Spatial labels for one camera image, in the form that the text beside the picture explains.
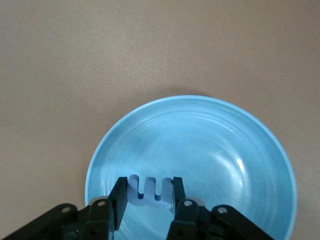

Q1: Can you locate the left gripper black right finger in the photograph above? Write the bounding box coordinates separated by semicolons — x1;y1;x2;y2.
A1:
165;176;275;240

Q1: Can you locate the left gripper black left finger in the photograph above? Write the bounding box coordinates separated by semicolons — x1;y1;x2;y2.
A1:
0;176;130;240

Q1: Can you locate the blue foam letter E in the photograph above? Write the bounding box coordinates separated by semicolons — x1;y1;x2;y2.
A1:
127;174;175;210

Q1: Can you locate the blue plate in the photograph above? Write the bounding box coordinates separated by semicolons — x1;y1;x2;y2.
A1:
84;94;298;240

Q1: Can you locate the brown table cover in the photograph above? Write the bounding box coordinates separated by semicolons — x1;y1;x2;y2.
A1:
0;0;320;240

